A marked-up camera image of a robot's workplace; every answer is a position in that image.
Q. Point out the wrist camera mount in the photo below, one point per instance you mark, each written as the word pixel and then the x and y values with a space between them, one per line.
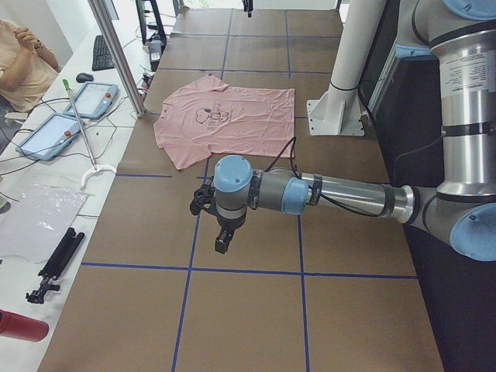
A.
pixel 204 199

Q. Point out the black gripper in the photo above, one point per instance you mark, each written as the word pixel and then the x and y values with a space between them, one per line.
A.
pixel 229 223

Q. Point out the clear plastic bag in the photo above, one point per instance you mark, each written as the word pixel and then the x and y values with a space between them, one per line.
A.
pixel 33 227

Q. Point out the metal reacher stick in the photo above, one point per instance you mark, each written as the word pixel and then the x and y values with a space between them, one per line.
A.
pixel 95 167

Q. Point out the black power adapter box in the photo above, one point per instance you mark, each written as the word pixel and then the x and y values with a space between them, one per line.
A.
pixel 155 49

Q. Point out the pink Snoopy t-shirt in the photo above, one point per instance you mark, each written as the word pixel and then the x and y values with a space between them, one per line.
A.
pixel 208 116

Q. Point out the seated person beige shirt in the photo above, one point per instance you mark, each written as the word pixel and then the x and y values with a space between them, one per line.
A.
pixel 28 66

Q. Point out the red water bottle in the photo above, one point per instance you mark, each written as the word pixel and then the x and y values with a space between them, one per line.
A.
pixel 18 326

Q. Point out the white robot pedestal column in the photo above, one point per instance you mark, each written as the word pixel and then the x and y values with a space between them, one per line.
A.
pixel 338 111

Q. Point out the aluminium frame post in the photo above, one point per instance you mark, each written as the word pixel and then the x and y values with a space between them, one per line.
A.
pixel 104 21

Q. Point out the black keyboard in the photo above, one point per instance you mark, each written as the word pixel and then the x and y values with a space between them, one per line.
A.
pixel 102 59

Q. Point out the teach pendant tablet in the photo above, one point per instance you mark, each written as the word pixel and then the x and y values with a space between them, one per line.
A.
pixel 93 99
pixel 50 137

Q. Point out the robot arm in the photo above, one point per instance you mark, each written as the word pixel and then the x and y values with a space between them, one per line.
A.
pixel 440 162

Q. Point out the far teach pendant tablet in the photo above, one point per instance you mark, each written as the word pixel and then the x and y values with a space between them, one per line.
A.
pixel 93 99

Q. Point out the near teach pendant tablet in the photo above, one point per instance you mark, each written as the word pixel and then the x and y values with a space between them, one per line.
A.
pixel 50 137

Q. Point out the black folded tripod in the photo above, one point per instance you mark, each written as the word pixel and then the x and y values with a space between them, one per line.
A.
pixel 56 265

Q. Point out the black computer mouse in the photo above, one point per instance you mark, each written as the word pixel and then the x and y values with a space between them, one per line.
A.
pixel 84 77

